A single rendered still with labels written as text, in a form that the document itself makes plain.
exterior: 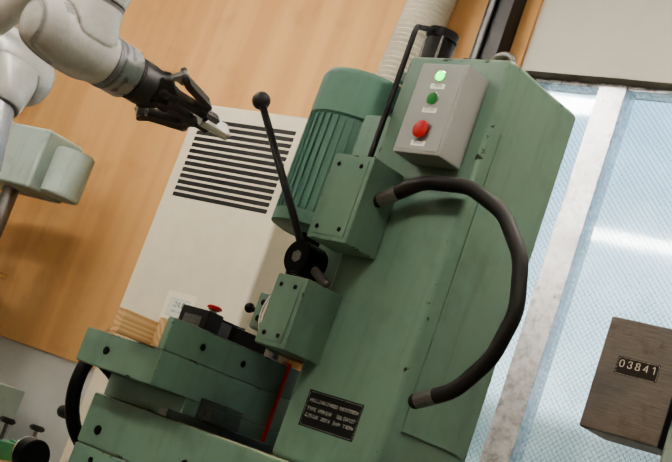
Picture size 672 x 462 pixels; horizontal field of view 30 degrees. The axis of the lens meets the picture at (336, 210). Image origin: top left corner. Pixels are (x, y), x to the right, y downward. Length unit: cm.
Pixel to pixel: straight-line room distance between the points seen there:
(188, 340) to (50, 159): 248
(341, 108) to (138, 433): 68
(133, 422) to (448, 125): 72
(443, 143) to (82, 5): 61
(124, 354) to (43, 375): 264
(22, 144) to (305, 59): 104
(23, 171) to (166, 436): 251
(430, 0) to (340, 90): 178
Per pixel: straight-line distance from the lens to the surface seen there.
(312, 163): 227
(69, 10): 202
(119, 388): 225
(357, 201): 201
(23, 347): 489
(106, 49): 205
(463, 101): 201
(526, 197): 211
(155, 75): 212
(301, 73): 443
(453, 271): 199
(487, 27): 398
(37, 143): 450
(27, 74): 258
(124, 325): 205
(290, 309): 201
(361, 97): 229
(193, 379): 212
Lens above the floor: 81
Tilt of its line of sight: 11 degrees up
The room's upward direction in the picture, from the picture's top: 20 degrees clockwise
